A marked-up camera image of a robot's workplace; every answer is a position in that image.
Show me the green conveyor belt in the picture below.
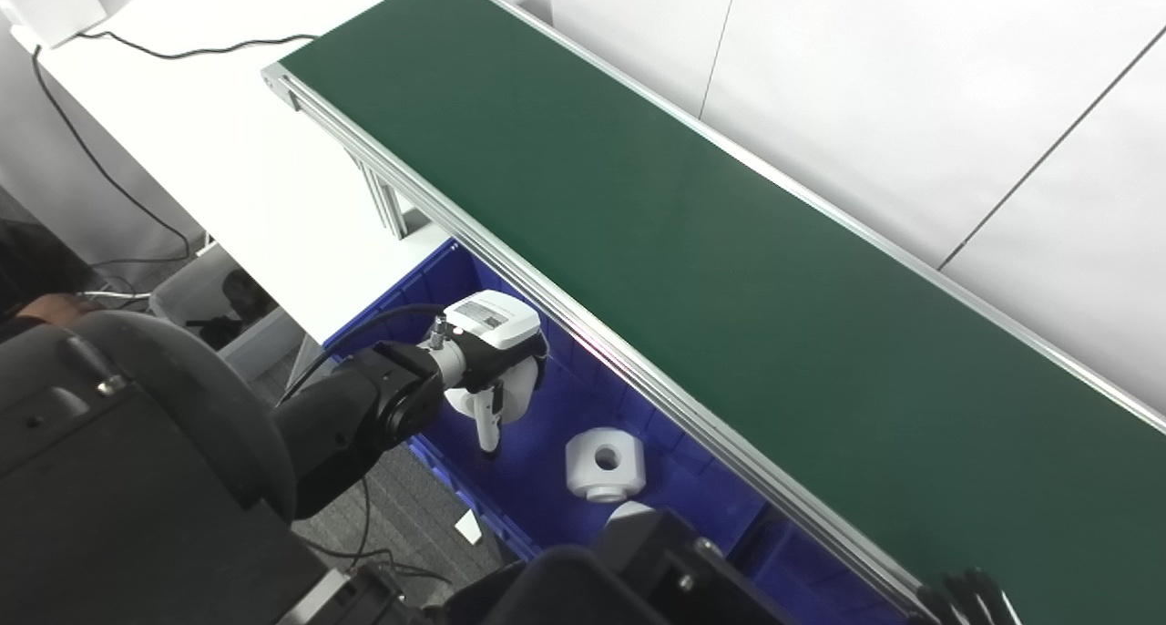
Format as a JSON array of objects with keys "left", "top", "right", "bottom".
[
  {"left": 278, "top": 0, "right": 1166, "bottom": 625},
  {"left": 261, "top": 0, "right": 1166, "bottom": 625}
]

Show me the thin black floor cable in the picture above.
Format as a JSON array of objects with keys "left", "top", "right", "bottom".
[{"left": 301, "top": 475, "right": 456, "bottom": 589}]

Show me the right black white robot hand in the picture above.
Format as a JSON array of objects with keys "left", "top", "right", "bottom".
[{"left": 915, "top": 569, "right": 1021, "bottom": 625}]

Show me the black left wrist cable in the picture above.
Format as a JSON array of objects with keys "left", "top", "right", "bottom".
[{"left": 278, "top": 303, "right": 447, "bottom": 407}]

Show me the person with dark hair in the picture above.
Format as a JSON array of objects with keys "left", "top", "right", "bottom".
[{"left": 0, "top": 220, "right": 101, "bottom": 343}]

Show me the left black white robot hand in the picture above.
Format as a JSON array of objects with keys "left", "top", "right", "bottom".
[{"left": 442, "top": 290, "right": 550, "bottom": 457}]

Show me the white box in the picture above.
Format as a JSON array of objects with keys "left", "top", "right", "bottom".
[{"left": 0, "top": 0, "right": 108, "bottom": 50}]

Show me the black robot torso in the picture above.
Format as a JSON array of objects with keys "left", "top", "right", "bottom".
[{"left": 0, "top": 311, "right": 456, "bottom": 625}]

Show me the blue plastic bin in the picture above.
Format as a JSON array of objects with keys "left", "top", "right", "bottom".
[
  {"left": 323, "top": 238, "right": 775, "bottom": 562},
  {"left": 729, "top": 507, "right": 912, "bottom": 625}
]

